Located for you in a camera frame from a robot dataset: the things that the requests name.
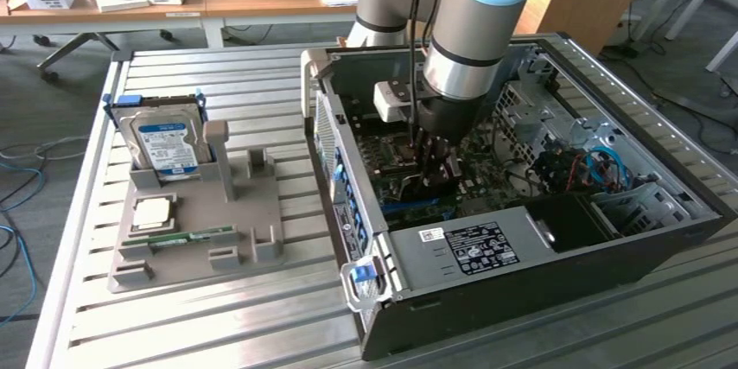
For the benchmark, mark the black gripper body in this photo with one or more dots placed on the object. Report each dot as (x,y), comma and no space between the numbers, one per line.
(453,118)

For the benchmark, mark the black graphics card silver bracket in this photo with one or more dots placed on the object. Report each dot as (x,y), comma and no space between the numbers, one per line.
(415,192)

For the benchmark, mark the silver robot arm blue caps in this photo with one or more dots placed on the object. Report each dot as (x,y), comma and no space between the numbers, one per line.
(473,19)

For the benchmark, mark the black CPU socket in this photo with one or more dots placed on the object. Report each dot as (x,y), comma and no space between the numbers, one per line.
(398,150)

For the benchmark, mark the green motherboard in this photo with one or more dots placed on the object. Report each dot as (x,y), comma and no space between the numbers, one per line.
(490,174)

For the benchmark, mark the blue expansion slot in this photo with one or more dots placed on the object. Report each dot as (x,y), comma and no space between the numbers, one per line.
(398,207)

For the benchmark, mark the perforated metal drive cage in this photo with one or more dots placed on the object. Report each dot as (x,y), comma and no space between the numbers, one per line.
(530,127)

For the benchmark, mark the blue card retainer clips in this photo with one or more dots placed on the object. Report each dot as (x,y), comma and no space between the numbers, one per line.
(341,174)

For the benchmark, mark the grey power supply black label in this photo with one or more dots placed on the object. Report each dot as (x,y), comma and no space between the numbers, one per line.
(415,265)

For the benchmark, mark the blue case latch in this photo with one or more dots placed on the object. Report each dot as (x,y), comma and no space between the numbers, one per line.
(363,275)

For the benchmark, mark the open grey black PC case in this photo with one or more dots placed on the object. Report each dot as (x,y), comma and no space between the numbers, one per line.
(520,300)

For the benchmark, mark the grey metal disk bay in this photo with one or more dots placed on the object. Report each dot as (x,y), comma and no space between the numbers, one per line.
(646,209)

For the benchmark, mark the grey plastic parts rack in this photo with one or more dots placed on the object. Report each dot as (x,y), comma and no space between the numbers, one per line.
(197,256)

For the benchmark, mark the green RAM stick white label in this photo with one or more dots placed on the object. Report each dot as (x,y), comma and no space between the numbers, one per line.
(173,238)

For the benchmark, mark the silver CPU chip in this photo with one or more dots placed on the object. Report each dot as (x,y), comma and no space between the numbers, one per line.
(151,213)

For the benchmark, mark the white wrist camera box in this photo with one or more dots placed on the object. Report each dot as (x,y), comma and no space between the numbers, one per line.
(389,105)

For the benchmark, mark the hard disk with blue bracket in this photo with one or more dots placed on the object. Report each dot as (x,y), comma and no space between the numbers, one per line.
(165,144)

